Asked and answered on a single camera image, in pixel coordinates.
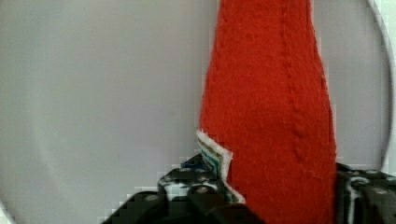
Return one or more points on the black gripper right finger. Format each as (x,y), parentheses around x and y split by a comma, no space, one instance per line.
(364,196)

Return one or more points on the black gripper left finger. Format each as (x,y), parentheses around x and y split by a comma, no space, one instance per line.
(190,194)

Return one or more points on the red plush ketchup bottle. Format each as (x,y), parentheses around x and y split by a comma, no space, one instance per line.
(266,107)

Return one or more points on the grey round plate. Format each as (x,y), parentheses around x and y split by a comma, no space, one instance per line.
(99,99)

